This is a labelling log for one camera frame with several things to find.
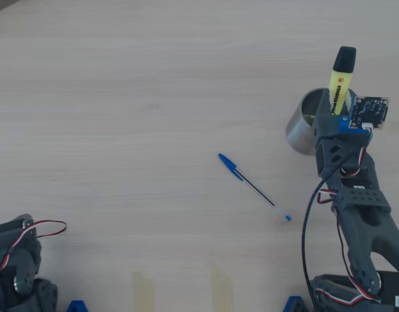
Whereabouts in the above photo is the red white black servo wire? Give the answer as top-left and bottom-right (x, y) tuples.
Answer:
(0, 220), (68, 274)
(316, 146), (381, 306)

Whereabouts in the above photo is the dark grey arm with camera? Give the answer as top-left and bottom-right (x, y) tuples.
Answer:
(308, 155), (399, 312)

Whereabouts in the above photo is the yellow highlighter with black cap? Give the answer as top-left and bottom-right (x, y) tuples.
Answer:
(328, 45), (357, 116)

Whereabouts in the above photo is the dark grey camera-carrying gripper body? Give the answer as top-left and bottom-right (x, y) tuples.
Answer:
(313, 115), (374, 178)

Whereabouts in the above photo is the dark grey arm without camera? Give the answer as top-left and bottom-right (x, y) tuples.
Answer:
(0, 213), (59, 312)

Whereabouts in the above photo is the blue capped ballpoint pen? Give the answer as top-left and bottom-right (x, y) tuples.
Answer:
(218, 153), (292, 222)

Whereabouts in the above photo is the silver metal cup with handle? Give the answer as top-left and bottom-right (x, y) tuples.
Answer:
(285, 88), (332, 156)

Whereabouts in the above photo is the blue arm base plate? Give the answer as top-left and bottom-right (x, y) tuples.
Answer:
(282, 296), (309, 312)
(66, 300), (90, 312)

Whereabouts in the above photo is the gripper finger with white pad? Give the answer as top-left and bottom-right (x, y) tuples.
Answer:
(341, 89), (356, 117)
(316, 90), (332, 118)

